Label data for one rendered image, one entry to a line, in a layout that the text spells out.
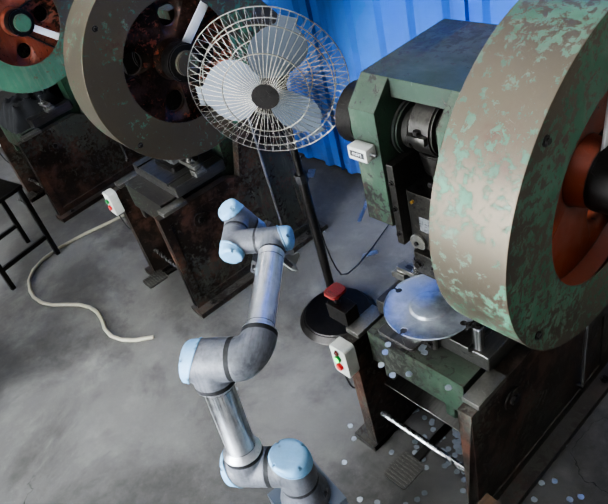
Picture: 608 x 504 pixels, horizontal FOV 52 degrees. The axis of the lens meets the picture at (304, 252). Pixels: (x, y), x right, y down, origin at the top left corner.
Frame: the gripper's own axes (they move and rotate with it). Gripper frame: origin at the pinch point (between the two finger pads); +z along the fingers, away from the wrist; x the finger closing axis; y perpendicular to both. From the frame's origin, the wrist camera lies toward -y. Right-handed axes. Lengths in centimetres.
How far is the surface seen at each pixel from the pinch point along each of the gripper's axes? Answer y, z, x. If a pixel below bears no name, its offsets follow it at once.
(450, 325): 11, 22, -50
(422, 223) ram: 30, -3, -41
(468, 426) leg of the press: -10, 38, -63
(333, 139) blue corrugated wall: 99, 93, 160
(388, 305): 7.1, 16.9, -29.2
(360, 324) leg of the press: -1.8, 26.1, -15.0
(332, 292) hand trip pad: 1.5, 13.3, -8.0
